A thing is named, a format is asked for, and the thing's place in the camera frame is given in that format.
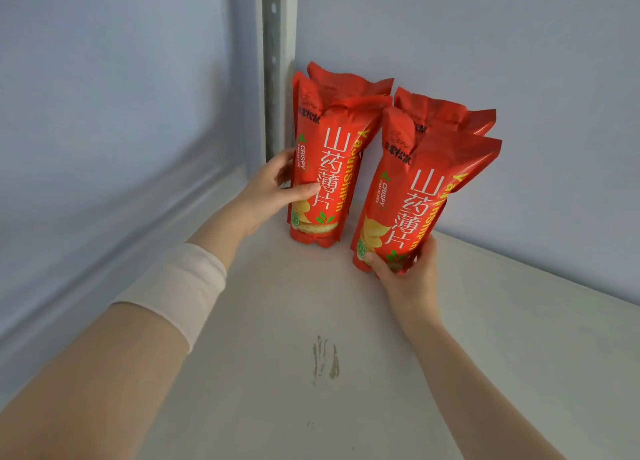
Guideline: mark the person's right hand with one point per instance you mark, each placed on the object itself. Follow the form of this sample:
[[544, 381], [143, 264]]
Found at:
[[412, 287]]

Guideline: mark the person's left hand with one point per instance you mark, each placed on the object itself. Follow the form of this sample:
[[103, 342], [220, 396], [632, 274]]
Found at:
[[262, 189]]

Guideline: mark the person's left thumb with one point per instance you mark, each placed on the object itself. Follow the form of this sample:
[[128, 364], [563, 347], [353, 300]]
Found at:
[[301, 193]]

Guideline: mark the person's right thumb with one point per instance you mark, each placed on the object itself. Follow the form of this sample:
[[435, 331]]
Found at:
[[381, 264]]

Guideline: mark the red chips bag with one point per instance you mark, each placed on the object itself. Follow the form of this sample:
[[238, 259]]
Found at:
[[407, 199], [445, 112], [325, 174], [345, 82]]

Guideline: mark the person's left forearm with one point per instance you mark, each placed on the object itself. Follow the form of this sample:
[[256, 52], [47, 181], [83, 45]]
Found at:
[[165, 319]]

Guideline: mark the person's right forearm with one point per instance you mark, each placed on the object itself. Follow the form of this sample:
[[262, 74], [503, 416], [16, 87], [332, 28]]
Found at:
[[470, 394]]

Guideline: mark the white metal shelf board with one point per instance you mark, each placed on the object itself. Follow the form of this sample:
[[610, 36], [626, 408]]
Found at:
[[380, 354]]

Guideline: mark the white elbow sleeve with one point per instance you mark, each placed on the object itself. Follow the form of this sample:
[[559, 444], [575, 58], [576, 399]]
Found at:
[[175, 287]]

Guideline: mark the grey metal shelf post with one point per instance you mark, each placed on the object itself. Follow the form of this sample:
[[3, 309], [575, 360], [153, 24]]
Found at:
[[276, 64]]

